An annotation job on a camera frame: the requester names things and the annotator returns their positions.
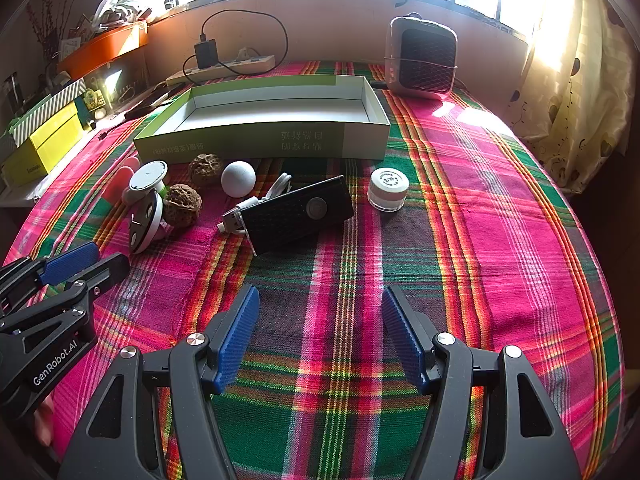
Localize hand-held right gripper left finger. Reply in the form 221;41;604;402
57;284;261;480

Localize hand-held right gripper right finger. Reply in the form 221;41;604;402
381;286;583;480

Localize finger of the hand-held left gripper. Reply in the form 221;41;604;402
0;241;101;311
0;252;131;333

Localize black white oval device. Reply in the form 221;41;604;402
127;192;166;254

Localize brown walnut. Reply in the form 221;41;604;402
162;184;202;229
188;154;224;188

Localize green white spool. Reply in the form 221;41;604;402
122;161;170;206

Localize black sensor light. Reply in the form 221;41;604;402
239;175;356;257

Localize white mushroom-shaped knob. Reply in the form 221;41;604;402
221;161;257;197

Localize white usb cable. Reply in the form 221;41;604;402
218;172;296;234

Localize green white cardboard box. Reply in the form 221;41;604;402
132;74;392;162

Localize person's left hand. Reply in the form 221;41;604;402
31;394;57;448

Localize yellow box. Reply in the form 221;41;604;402
0;102;83;186

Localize plaid blanket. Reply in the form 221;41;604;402
0;60;626;480

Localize green white striped box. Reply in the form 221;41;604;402
10;78;87;148

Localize small green ornament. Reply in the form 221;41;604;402
82;87;108;121

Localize orange box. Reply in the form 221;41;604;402
56;24;151;80

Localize dried twig bunch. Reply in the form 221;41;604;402
25;0;61;81

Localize black charger adapter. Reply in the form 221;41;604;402
194;34;219;69

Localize white power strip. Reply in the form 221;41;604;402
166;52;277;87

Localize dried plants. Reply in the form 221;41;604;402
75;0;151;36

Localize beige space heater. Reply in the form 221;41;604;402
382;12;460;101

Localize cream spotted curtain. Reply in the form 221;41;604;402
510;0;631;196

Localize black charger cable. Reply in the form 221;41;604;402
182;10;290;86

